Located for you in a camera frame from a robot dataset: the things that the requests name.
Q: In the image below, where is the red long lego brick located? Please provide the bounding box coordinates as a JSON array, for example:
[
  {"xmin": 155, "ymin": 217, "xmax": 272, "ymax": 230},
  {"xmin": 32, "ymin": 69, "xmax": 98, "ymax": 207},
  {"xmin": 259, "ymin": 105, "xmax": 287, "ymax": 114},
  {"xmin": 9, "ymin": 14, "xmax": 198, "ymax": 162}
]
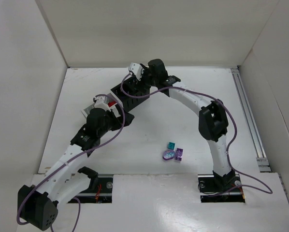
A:
[{"xmin": 108, "ymin": 101, "xmax": 116, "ymax": 107}]

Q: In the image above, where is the small teal square lego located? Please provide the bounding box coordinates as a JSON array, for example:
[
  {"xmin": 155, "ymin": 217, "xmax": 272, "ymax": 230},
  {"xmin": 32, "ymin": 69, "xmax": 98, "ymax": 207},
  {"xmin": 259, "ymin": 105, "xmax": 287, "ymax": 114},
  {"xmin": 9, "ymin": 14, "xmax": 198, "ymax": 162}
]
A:
[{"xmin": 167, "ymin": 142, "xmax": 175, "ymax": 150}]

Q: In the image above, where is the lilac oval paw lego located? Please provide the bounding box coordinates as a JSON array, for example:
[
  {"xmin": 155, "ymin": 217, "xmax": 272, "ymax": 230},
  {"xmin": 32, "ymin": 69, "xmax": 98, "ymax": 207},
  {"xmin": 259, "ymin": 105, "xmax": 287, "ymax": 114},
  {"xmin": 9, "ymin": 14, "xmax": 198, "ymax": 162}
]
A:
[{"xmin": 162, "ymin": 149, "xmax": 175, "ymax": 161}]

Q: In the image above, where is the purple lego brick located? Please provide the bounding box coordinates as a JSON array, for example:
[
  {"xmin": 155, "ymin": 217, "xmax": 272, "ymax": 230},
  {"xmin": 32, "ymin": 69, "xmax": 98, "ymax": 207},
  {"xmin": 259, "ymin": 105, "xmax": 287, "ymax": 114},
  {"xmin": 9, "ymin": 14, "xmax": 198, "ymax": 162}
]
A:
[{"xmin": 174, "ymin": 148, "xmax": 183, "ymax": 161}]

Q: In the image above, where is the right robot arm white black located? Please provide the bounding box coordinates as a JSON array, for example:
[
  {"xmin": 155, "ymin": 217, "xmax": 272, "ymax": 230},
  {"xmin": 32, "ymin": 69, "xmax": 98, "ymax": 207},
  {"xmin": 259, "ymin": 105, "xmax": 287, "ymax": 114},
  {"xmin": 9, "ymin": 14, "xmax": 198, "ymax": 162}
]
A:
[{"xmin": 129, "ymin": 59, "xmax": 234, "ymax": 189}]

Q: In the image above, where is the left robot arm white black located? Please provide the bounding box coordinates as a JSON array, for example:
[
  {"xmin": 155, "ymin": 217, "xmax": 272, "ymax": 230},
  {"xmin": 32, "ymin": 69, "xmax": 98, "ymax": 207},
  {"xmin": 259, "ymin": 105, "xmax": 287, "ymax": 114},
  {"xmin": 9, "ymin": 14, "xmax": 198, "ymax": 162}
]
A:
[{"xmin": 16, "ymin": 105, "xmax": 134, "ymax": 231}]

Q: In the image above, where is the white slotted double container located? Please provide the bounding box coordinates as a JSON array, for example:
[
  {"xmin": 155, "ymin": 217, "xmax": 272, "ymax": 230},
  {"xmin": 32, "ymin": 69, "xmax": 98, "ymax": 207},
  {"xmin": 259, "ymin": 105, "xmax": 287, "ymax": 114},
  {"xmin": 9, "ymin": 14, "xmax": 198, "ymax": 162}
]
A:
[{"xmin": 81, "ymin": 93, "xmax": 123, "ymax": 119}]

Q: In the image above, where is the black slotted double container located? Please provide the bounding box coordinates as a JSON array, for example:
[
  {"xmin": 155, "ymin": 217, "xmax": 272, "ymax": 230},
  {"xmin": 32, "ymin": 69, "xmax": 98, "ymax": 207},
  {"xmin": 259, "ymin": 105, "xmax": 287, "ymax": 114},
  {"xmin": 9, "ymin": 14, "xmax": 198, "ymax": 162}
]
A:
[{"xmin": 111, "ymin": 77, "xmax": 150, "ymax": 112}]

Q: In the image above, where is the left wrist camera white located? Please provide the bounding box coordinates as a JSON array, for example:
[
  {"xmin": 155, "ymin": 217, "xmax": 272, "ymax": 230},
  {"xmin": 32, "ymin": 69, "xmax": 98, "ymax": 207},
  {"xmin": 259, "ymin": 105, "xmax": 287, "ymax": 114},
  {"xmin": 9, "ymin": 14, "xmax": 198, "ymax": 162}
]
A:
[{"xmin": 93, "ymin": 95, "xmax": 110, "ymax": 111}]

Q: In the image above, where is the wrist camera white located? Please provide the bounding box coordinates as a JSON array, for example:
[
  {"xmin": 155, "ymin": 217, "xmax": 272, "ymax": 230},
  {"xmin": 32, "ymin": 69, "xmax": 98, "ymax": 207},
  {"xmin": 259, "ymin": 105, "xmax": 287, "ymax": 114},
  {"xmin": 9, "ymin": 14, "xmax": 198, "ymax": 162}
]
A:
[
  {"xmin": 93, "ymin": 95, "xmax": 110, "ymax": 111},
  {"xmin": 128, "ymin": 62, "xmax": 145, "ymax": 81}
]

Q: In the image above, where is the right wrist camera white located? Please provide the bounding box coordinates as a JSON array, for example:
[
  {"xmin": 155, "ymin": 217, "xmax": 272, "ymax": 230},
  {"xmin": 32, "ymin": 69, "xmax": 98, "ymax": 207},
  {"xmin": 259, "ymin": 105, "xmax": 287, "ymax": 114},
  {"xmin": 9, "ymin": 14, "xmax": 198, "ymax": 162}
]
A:
[{"xmin": 128, "ymin": 62, "xmax": 145, "ymax": 81}]

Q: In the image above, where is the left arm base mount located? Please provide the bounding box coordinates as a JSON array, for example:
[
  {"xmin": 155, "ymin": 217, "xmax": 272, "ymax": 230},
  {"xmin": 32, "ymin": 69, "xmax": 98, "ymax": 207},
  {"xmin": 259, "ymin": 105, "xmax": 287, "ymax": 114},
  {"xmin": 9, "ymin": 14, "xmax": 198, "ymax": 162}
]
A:
[{"xmin": 75, "ymin": 174, "xmax": 114, "ymax": 203}]

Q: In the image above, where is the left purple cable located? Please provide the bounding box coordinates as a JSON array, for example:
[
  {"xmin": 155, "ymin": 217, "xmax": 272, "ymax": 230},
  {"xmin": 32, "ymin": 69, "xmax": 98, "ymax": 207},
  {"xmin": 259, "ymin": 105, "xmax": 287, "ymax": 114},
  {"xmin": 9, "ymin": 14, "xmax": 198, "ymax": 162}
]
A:
[{"xmin": 16, "ymin": 93, "xmax": 126, "ymax": 232}]

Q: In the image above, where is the purple cable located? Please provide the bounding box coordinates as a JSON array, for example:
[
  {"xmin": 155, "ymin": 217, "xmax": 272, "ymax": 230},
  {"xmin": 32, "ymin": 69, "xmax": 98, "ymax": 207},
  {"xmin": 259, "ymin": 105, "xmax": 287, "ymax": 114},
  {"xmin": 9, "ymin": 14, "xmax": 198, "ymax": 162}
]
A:
[
  {"xmin": 16, "ymin": 93, "xmax": 126, "ymax": 232},
  {"xmin": 120, "ymin": 73, "xmax": 273, "ymax": 195}
]

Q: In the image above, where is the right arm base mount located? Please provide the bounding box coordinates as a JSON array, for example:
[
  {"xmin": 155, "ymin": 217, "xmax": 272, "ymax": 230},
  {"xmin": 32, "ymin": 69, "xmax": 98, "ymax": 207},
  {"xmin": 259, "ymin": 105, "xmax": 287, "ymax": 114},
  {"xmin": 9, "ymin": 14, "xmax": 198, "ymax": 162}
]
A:
[{"xmin": 198, "ymin": 174, "xmax": 246, "ymax": 203}]

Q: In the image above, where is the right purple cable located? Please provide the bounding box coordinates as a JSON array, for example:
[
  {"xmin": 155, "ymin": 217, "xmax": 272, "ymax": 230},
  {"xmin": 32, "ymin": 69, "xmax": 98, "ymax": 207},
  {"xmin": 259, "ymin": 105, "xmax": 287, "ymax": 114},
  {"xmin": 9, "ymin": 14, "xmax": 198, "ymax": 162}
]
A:
[{"xmin": 120, "ymin": 73, "xmax": 273, "ymax": 195}]

